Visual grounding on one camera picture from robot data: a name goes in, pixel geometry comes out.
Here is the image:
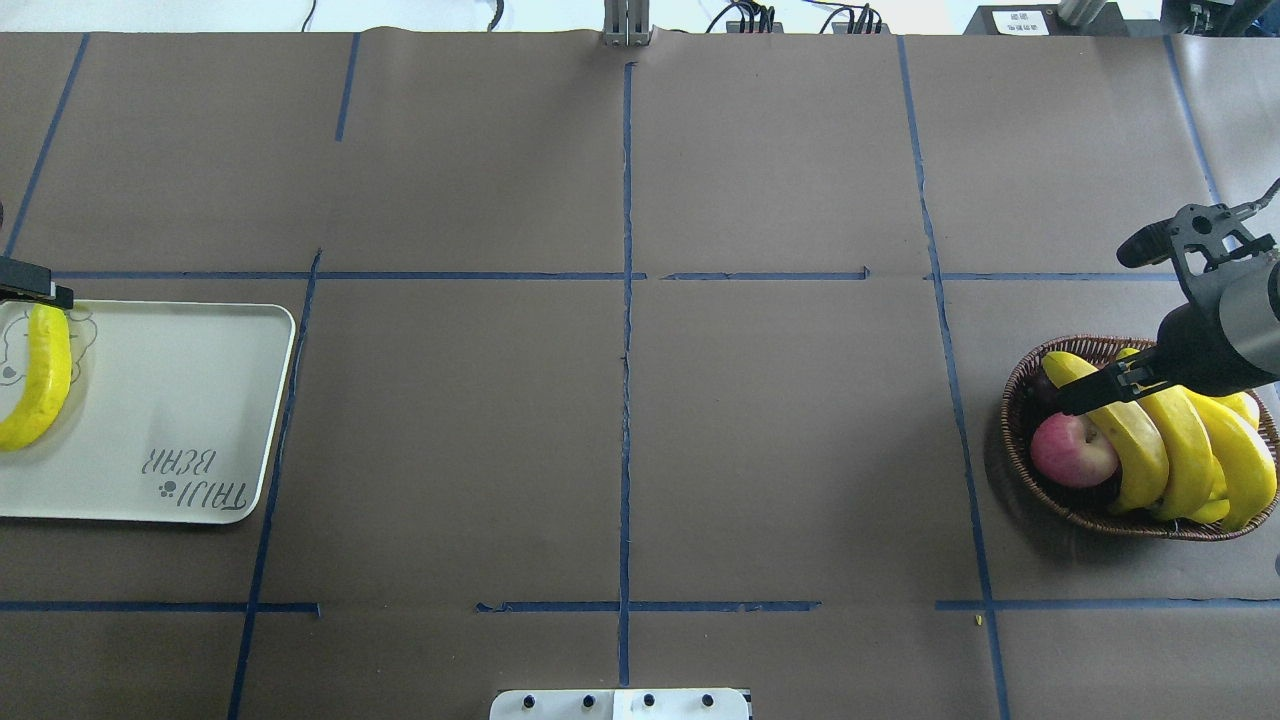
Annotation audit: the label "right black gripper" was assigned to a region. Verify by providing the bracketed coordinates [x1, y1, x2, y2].
[1057, 304, 1263, 416]

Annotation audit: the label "yellow plastic banana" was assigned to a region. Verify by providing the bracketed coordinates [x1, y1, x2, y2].
[1, 304, 73, 452]

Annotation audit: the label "yellow banana short end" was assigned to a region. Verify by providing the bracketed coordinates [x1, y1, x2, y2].
[1041, 350, 1171, 515]

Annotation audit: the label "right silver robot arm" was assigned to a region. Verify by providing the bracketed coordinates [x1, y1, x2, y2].
[1056, 254, 1279, 415]

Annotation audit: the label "brown wicker basket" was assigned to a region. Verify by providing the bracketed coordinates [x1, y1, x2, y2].
[984, 334, 1277, 542]

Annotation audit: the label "red apple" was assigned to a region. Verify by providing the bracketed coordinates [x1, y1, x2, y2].
[1030, 413, 1120, 489]

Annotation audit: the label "white bear tray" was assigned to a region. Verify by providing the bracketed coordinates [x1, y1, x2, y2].
[1, 300, 296, 525]

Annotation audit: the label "black box with label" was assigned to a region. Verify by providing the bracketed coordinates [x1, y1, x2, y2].
[963, 1, 1132, 37]

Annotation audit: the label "black power strip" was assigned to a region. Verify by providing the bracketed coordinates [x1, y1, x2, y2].
[820, 4, 890, 35]
[707, 1, 785, 35]

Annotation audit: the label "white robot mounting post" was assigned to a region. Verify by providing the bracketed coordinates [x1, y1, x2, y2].
[488, 687, 754, 719]

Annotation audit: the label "aluminium frame post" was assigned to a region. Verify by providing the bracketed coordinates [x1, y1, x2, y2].
[602, 0, 653, 47]

